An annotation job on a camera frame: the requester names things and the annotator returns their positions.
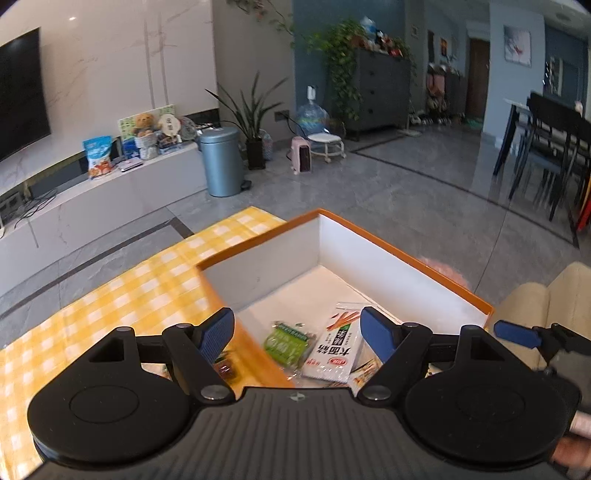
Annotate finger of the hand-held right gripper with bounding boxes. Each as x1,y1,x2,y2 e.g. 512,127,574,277
493,320,591,358

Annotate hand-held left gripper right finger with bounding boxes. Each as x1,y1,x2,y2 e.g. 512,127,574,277
356,307,509,404

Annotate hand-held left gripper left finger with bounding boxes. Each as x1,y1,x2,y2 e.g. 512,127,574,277
85,307,237,406

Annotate dark red snack packet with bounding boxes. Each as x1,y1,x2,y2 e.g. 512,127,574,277
214,353,237,380

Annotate orange printed snack packet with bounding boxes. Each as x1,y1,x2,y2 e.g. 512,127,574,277
350,360,385,394

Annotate white packet with green label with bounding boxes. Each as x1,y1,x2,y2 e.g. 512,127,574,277
301,302,370,384

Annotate green snack packet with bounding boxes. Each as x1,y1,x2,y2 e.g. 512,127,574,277
263,322,311,369

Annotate orange cardboard box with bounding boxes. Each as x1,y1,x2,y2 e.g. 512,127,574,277
196,209,495,393

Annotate person's right hand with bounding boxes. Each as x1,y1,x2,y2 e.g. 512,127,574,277
549,410,591,476

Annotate beige sofa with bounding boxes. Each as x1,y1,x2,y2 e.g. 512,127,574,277
487,262,591,370

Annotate yellow checked tablecloth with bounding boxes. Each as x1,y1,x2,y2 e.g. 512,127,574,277
0,207,289,468

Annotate black dining chair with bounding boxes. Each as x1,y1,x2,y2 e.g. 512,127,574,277
547,129,591,246

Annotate white marble television console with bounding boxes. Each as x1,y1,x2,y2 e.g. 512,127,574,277
0,138,208,297

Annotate grey metal trash can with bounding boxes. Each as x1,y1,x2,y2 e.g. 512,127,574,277
198,127,245,198

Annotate long-leaf plant in black pot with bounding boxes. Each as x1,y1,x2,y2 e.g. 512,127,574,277
205,71,289,171

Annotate pink space heater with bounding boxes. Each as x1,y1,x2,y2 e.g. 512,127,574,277
290,136,315,175

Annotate white round stool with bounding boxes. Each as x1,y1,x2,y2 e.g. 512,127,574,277
308,131,347,163

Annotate white knitted pot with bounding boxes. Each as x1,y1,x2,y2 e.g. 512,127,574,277
136,134,160,160

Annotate blue snack bag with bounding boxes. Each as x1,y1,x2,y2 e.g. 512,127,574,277
83,136,115,180

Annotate round white hand fan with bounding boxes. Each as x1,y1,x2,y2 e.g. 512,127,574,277
157,113,182,140

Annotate dark dining table and chairs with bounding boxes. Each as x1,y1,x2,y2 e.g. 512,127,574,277
508,91,591,204

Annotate blue water bottle with pump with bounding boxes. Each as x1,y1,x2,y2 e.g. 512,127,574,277
295,85,331,139

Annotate dining table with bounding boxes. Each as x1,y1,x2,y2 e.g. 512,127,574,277
493,97,536,177

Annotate green and white card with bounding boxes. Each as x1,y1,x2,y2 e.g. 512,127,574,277
117,105,177,140

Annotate grey drawer cabinet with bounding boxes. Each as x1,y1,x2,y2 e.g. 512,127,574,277
344,46,414,142

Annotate shoe rack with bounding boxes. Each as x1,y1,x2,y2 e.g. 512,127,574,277
425,62,462,125

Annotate brown wooden door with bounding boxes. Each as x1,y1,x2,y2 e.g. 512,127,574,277
465,38,491,121

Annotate trailing green pothos plant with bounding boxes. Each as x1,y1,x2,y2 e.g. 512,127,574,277
311,21,370,123

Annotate black flat television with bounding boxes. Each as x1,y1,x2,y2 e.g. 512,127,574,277
0,28,51,163

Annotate black cable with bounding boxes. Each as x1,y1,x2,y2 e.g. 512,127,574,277
13,191,59,230

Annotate white wall picture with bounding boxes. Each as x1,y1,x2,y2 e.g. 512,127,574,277
503,25,533,64

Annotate hanging wall vine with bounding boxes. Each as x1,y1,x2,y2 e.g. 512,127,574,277
226,0,296,49

